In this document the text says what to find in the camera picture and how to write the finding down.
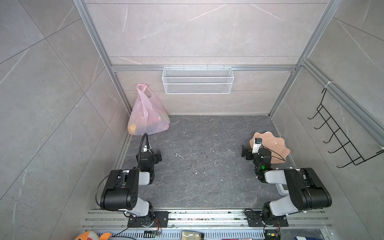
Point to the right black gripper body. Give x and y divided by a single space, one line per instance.
247 152

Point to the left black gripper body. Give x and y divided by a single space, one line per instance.
156 156

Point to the pink scalloped bowl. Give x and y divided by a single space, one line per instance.
279 151

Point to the pink plastic bag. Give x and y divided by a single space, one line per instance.
148 114

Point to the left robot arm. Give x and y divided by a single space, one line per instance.
121 191

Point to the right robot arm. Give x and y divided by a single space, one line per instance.
301 189

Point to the white digital timer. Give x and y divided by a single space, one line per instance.
282 189

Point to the orange plush toy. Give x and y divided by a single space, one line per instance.
90 235

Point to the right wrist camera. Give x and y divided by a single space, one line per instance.
257 145

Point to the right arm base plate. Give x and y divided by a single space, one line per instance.
260 219

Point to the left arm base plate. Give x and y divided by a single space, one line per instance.
152 220

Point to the aluminium front rail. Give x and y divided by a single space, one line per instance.
216 224

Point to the white wire mesh basket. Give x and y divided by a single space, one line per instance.
197 80

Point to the black wire hook rack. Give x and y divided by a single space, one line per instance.
338 134

